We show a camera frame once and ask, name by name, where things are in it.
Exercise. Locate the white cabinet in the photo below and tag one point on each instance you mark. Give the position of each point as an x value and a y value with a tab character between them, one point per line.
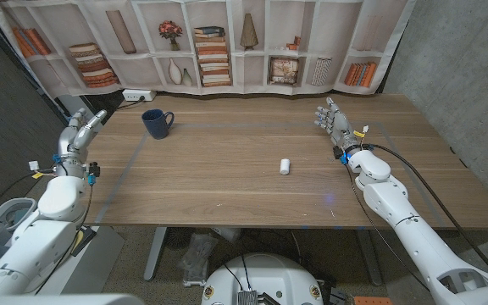
74	103

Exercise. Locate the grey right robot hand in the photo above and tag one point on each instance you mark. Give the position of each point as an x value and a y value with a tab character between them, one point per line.
340	127

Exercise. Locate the dark blue ceramic mug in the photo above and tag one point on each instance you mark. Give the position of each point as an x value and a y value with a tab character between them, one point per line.
155	123

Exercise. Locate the white power strip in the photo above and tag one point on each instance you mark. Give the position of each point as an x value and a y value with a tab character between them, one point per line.
138	95

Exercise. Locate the printed bookshelf backdrop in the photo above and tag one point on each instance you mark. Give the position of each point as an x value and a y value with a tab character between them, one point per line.
269	25

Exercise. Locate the grey metal table leg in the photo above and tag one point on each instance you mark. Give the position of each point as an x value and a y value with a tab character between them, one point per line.
370	258
156	254

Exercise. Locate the yellow and black pad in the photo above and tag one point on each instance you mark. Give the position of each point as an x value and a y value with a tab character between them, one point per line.
84	239

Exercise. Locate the orange box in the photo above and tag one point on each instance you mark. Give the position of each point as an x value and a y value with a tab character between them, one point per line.
373	301

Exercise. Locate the white robot torso base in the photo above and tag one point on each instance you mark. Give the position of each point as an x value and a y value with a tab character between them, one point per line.
265	279

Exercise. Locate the white grey chair base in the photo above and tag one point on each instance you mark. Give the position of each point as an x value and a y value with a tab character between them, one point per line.
13	209

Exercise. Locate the clear plastic bag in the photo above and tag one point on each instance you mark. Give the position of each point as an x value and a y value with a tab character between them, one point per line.
197	258

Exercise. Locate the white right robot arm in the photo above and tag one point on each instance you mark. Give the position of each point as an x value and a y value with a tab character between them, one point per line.
422	245

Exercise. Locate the white floor board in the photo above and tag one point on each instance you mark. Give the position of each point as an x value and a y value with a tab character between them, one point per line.
100	262

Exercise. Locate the black round fan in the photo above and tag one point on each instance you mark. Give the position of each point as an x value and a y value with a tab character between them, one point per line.
179	238

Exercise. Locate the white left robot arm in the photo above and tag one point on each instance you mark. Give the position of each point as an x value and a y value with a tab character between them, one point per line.
36	254

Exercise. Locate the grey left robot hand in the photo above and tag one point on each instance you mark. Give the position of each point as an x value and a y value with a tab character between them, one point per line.
72	148

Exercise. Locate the white medicine bottle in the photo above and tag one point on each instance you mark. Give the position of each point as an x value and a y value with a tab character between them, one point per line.
284	166

